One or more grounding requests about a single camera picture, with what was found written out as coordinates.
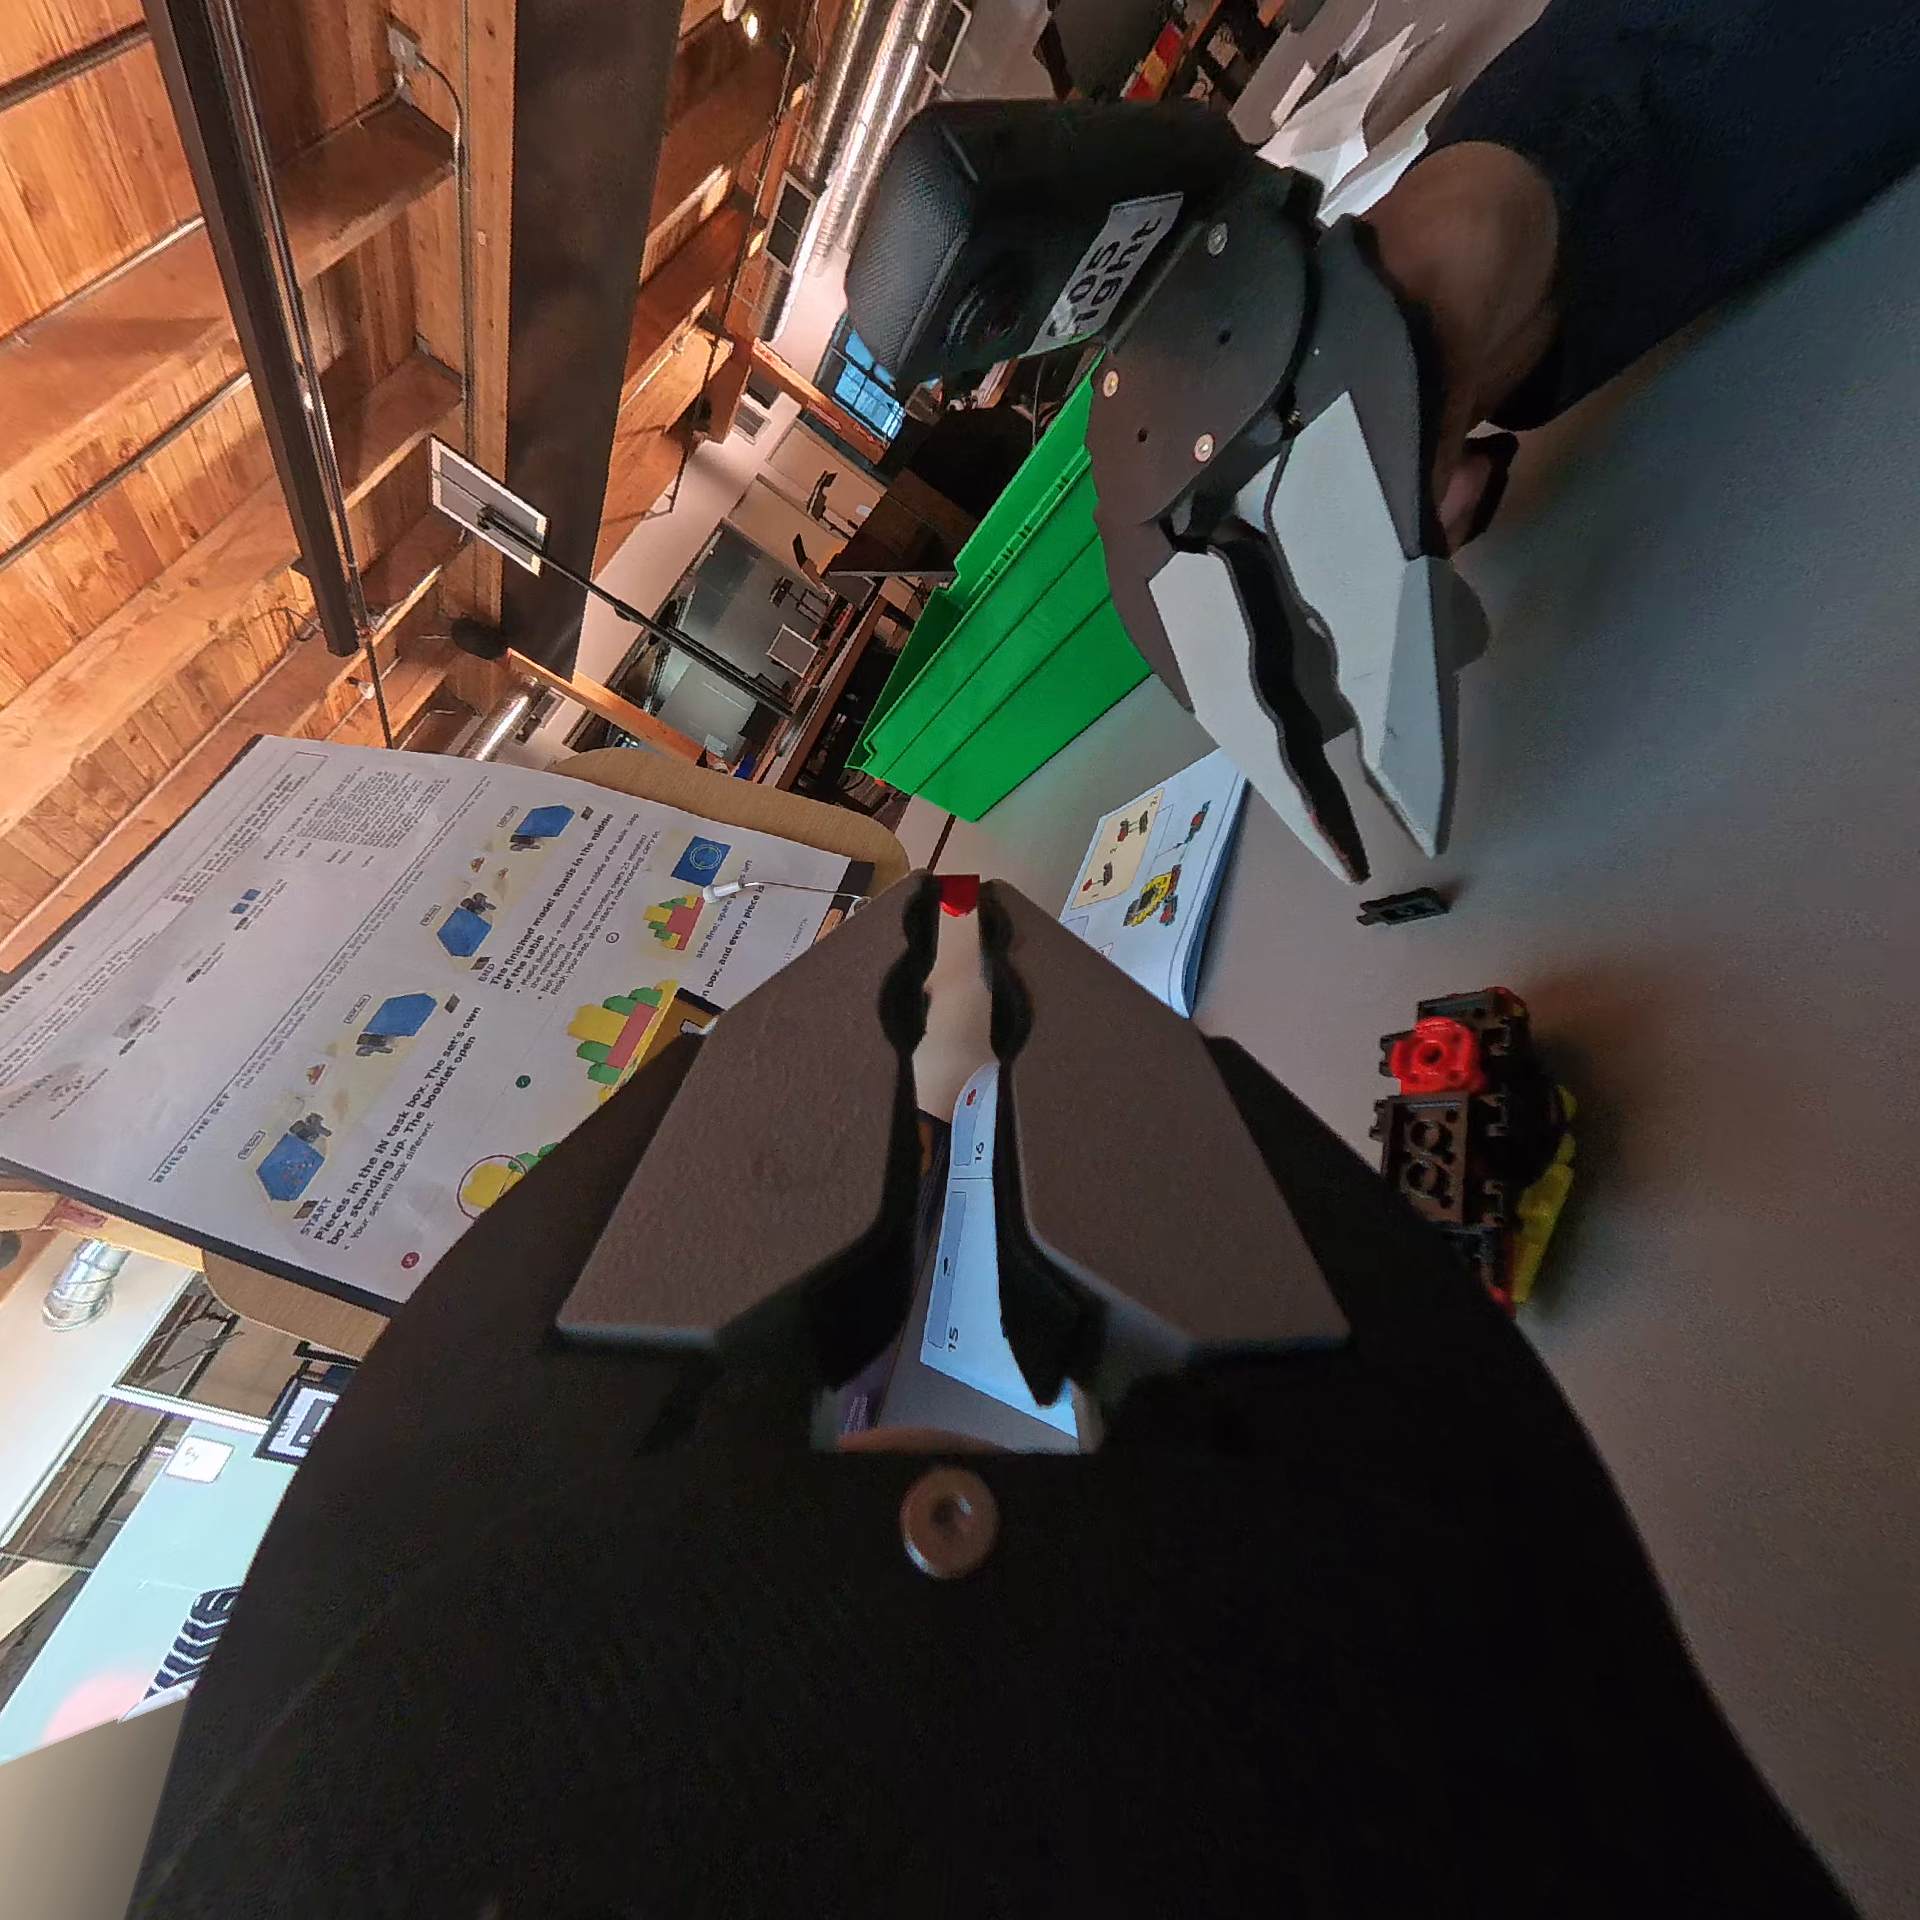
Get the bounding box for black red yellow lego model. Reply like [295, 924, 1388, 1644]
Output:
[1373, 987, 1580, 1310]

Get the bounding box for hanging ceiling light panel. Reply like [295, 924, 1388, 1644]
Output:
[427, 434, 550, 577]

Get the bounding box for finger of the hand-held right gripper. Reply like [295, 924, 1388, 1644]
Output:
[1146, 532, 1376, 889]
[1260, 399, 1497, 861]

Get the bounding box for person's right forearm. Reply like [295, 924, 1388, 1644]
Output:
[1433, 0, 1920, 439]

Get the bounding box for silver ventilation duct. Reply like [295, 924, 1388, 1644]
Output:
[756, 0, 963, 355]

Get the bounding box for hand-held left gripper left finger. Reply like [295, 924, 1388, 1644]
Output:
[555, 875, 945, 1357]

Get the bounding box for lego instruction booklet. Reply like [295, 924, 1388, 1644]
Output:
[1056, 746, 1251, 1026]

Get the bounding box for green plastic bin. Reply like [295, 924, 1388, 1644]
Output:
[847, 367, 1164, 825]

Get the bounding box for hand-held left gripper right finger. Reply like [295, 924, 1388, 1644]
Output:
[978, 879, 1357, 1410]

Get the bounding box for large printed instruction poster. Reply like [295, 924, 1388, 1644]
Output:
[0, 733, 876, 1309]

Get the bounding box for plywood board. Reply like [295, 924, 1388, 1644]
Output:
[547, 746, 914, 902]

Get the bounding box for person's right hand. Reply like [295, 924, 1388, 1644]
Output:
[1373, 142, 1573, 552]

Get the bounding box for white papers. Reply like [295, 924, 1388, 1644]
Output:
[1223, 23, 1459, 228]

